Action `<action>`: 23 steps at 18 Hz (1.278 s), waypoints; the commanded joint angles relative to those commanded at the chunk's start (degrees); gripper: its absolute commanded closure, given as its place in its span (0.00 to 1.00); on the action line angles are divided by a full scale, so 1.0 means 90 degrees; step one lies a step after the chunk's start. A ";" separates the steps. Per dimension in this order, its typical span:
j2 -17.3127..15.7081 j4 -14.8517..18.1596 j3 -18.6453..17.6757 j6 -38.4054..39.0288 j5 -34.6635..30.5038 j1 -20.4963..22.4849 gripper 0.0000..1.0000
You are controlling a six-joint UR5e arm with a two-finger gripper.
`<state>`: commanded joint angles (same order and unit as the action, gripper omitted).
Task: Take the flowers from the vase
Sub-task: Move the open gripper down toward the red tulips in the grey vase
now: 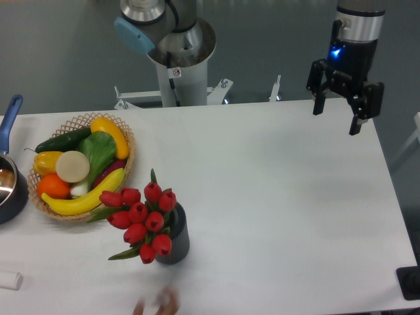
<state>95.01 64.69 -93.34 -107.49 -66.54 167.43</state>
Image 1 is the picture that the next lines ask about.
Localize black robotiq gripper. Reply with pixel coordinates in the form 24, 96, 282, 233
306, 39, 385, 136

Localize red tulip bouquet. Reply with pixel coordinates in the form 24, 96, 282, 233
89, 169, 178, 264

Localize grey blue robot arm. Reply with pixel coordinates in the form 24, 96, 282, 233
114, 1, 385, 135

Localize dark grey ribbed vase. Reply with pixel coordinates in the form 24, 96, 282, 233
156, 203, 190, 265

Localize blurred person hand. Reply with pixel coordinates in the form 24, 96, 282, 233
132, 287, 180, 315

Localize white furniture piece right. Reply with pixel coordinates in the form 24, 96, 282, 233
390, 112, 419, 169

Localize black device at table edge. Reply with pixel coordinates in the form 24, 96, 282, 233
396, 266, 420, 301

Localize purple eggplant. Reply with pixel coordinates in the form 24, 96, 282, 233
92, 159, 126, 188

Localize green bok choy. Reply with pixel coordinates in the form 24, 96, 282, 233
70, 131, 116, 198

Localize woven wicker basket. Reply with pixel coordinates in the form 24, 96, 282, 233
28, 112, 136, 221

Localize beige round disc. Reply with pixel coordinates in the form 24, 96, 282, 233
55, 151, 90, 183

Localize long yellow banana squash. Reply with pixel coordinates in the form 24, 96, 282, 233
41, 168, 125, 216

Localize dark green cucumber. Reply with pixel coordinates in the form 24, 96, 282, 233
25, 127, 91, 154

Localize orange fruit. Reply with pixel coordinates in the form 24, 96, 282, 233
37, 174, 70, 200

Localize yellow bell pepper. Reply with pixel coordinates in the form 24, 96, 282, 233
33, 151, 63, 177

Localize white cylinder roll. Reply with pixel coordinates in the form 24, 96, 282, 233
0, 270, 24, 291

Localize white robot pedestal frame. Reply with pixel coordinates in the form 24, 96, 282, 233
113, 52, 282, 110

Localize blue handled dark saucepan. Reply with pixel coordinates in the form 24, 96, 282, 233
1, 94, 29, 224

